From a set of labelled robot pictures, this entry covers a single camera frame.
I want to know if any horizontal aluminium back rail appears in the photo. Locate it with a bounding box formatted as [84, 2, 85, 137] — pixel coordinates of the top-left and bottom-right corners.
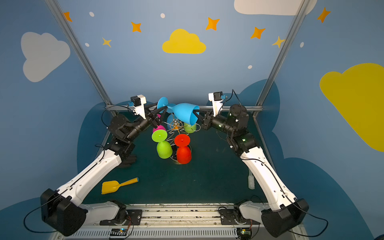
[105, 105, 264, 112]

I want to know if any left green circuit board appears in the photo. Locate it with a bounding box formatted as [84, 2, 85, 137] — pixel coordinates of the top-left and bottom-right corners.
[109, 228, 129, 240]

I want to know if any left aluminium corner post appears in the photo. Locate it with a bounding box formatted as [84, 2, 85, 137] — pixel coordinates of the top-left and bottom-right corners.
[45, 0, 113, 106]

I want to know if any aluminium corner post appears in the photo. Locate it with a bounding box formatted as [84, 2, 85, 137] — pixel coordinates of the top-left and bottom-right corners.
[253, 0, 311, 122]
[45, 0, 113, 106]

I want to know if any white cleaning brush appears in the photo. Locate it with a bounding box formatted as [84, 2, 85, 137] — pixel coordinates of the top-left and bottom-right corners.
[248, 173, 255, 190]

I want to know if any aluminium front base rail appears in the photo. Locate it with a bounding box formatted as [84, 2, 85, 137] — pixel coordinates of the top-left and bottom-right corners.
[56, 203, 304, 240]

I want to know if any gold wire glass rack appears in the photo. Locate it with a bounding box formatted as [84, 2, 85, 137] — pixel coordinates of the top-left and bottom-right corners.
[163, 119, 201, 165]

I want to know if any blue wine glass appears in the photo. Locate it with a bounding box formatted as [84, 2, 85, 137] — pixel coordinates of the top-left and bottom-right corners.
[157, 97, 200, 126]
[166, 114, 178, 128]

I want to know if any green circuit board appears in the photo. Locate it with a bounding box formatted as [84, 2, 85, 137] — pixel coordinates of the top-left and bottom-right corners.
[236, 228, 252, 240]
[109, 228, 129, 240]

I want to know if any red wine glass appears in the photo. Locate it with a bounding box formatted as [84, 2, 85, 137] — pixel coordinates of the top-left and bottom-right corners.
[175, 134, 192, 165]

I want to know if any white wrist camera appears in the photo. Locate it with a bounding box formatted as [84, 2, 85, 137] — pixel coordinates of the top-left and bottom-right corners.
[209, 92, 226, 117]
[129, 95, 147, 120]

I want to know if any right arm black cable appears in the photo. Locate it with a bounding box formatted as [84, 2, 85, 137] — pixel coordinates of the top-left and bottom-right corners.
[239, 157, 329, 238]

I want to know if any black glove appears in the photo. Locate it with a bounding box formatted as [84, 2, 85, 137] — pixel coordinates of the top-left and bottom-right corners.
[118, 154, 137, 168]

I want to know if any yellow plastic scoop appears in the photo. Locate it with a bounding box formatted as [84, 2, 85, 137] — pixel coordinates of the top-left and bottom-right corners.
[101, 178, 139, 195]

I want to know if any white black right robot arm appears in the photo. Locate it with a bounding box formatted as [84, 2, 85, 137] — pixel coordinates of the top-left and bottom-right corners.
[193, 104, 309, 238]

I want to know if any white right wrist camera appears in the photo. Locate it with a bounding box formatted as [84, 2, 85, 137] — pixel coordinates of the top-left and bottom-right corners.
[209, 92, 226, 117]

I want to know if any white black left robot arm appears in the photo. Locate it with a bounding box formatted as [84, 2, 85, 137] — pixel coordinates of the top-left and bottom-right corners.
[40, 105, 167, 237]

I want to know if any back green wine glass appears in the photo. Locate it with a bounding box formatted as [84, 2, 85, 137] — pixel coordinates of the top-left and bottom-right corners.
[184, 123, 197, 134]

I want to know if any right green circuit board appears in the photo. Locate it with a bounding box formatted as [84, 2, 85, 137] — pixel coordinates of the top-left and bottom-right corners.
[236, 228, 252, 240]

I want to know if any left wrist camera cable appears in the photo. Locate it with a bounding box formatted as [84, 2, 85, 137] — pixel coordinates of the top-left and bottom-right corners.
[100, 103, 136, 128]

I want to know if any pink wine glass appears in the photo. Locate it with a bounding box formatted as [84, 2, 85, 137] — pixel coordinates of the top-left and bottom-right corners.
[153, 114, 166, 133]

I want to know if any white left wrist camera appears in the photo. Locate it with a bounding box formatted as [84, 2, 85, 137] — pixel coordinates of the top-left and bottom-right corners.
[129, 95, 147, 120]

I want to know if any green wine glass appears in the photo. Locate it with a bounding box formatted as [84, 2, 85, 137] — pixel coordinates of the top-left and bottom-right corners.
[152, 130, 173, 159]
[184, 123, 197, 134]

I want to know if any right aluminium corner post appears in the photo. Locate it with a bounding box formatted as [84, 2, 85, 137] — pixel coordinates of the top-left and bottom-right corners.
[253, 0, 311, 122]

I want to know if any front green wine glass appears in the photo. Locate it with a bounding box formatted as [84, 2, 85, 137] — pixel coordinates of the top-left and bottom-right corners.
[152, 130, 173, 159]

